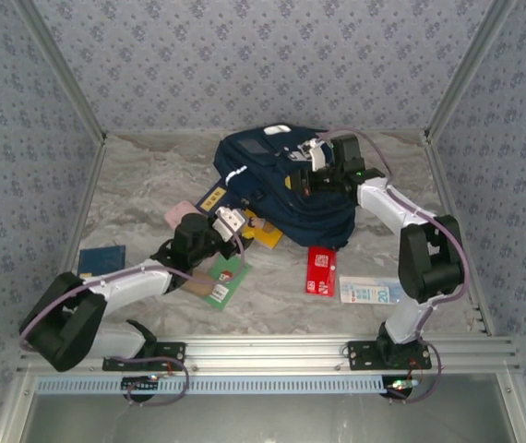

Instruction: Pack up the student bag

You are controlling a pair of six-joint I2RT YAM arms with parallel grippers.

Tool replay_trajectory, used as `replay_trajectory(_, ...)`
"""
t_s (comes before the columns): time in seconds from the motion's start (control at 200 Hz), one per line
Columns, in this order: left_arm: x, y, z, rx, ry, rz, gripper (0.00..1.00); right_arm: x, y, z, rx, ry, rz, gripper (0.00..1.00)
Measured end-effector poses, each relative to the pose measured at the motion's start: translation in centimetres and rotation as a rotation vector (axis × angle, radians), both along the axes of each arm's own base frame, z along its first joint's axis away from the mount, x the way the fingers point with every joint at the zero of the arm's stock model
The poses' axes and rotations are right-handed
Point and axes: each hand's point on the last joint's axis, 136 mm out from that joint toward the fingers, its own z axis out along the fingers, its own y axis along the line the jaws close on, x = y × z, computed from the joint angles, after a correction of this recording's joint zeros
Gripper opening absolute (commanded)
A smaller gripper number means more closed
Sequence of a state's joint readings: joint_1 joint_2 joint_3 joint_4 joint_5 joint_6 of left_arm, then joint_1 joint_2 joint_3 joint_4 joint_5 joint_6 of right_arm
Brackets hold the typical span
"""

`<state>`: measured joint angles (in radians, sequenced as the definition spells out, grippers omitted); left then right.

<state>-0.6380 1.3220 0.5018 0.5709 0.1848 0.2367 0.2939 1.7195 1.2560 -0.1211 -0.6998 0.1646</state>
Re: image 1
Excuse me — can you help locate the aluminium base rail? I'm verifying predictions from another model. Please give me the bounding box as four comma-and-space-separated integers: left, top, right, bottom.
17, 335, 521, 374

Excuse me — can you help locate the light blue slotted cable duct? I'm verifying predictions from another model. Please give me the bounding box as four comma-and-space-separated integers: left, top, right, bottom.
35, 374, 391, 396

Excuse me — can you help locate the pink pouch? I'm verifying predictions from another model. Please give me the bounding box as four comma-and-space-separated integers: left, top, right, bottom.
163, 200, 200, 231

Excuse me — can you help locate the red card pack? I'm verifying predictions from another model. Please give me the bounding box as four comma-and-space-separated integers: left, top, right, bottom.
305, 245, 338, 296

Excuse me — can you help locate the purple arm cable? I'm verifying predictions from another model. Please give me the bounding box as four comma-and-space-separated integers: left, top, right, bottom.
316, 126, 472, 405
18, 233, 246, 408

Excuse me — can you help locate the grey metal panel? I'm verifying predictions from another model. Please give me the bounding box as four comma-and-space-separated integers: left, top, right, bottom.
0, 372, 526, 443

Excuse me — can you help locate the black controller board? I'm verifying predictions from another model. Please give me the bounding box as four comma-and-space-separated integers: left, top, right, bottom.
382, 376, 424, 402
121, 376, 161, 402

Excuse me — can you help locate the navy blue backpack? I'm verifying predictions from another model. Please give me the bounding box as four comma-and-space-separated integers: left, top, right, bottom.
212, 124, 356, 250

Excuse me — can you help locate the brown glasses case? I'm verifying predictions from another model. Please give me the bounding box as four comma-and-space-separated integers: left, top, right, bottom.
179, 270, 216, 296

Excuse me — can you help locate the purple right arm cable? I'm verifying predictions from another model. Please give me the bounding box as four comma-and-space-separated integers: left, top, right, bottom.
316, 126, 472, 405

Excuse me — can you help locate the aluminium side rail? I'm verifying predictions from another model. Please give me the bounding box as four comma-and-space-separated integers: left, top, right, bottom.
54, 138, 107, 282
422, 131, 497, 338

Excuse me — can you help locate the white and blue tissue pack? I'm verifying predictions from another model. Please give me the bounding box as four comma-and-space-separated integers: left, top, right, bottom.
339, 275, 405, 305

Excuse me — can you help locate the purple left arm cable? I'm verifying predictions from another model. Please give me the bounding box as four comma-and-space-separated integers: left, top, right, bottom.
18, 233, 246, 408

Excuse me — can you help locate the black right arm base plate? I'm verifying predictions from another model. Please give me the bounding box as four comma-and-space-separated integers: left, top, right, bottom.
346, 340, 433, 372

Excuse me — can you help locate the blue book with yellow label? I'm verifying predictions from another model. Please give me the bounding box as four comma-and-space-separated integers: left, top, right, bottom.
77, 245, 126, 280
197, 180, 230, 218

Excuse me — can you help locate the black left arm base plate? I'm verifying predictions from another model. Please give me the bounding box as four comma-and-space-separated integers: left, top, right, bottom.
102, 341, 186, 372

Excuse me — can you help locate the aluminium frame post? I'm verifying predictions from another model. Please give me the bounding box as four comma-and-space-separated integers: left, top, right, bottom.
424, 0, 520, 139
13, 0, 107, 144

